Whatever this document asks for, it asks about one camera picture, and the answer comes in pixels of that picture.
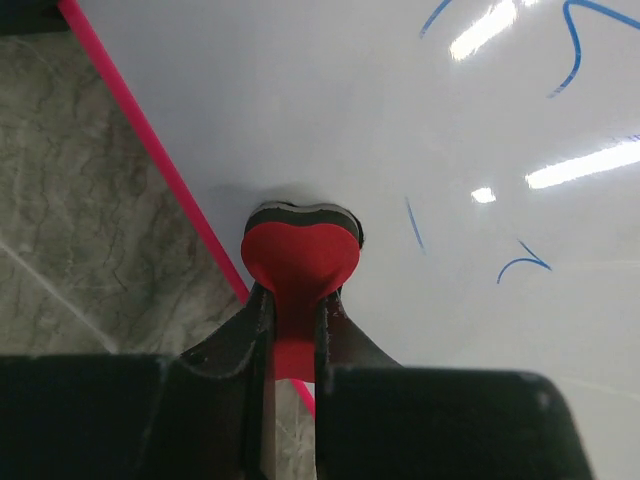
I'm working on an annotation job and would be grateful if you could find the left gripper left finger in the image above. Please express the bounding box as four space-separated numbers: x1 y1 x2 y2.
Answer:
1 286 274 479

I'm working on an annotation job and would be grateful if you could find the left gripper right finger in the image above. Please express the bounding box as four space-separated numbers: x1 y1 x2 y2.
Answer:
315 293 593 479

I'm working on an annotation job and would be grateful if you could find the red whiteboard eraser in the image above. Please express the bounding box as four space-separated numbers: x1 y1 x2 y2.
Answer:
241 201 363 383

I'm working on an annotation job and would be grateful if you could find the pink framed whiteboard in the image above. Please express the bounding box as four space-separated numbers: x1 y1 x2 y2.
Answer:
59 1 639 479

